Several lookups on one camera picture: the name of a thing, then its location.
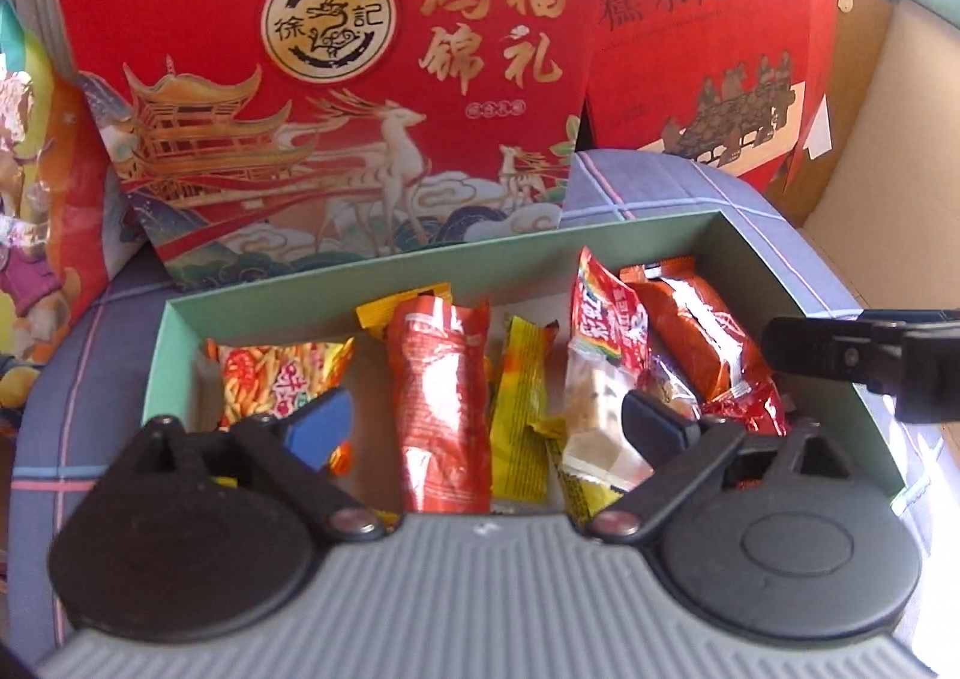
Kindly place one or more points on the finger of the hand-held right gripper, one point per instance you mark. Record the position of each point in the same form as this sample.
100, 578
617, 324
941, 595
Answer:
825, 345

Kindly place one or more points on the clear white nougat packet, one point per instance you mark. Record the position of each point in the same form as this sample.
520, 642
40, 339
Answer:
592, 416

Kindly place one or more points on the yellow orange snack packet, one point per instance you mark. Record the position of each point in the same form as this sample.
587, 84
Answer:
375, 311

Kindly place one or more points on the blue cartoon dog snack bag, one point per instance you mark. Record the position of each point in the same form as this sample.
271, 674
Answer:
45, 199

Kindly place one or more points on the red foil snack packet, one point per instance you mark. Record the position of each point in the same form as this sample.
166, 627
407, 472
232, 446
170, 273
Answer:
750, 413

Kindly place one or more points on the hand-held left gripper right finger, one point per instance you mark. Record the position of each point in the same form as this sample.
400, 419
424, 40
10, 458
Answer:
656, 424

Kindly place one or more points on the pale green cardboard box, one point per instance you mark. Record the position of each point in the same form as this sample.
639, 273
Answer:
750, 251

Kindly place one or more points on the wooden wardrobe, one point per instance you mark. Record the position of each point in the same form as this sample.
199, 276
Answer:
862, 49

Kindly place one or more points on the slim red snack packet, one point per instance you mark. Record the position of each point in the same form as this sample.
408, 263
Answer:
442, 409

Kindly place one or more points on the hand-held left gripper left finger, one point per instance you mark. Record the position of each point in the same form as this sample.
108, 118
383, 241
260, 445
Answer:
319, 424

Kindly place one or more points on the red deer print gift box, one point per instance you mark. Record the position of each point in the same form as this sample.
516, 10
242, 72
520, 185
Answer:
300, 147

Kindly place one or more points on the red rainbow snack packet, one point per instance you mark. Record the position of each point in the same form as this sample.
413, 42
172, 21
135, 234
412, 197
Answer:
607, 311

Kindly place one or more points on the blue plaid bedsheet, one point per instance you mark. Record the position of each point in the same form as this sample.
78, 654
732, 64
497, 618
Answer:
97, 364

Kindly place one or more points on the red figures print gift bag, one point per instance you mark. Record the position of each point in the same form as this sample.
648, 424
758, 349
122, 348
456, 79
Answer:
712, 34

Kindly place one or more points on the yellow bar snack packet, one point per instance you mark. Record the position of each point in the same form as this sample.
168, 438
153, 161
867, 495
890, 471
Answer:
589, 499

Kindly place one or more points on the orange clear strip snack packet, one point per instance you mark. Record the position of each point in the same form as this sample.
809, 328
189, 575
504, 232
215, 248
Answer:
697, 326

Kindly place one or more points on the orange striped sticks packet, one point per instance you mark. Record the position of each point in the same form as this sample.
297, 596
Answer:
262, 371

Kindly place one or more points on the slim yellow snack packet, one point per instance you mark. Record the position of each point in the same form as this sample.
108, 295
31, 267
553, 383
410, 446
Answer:
517, 409

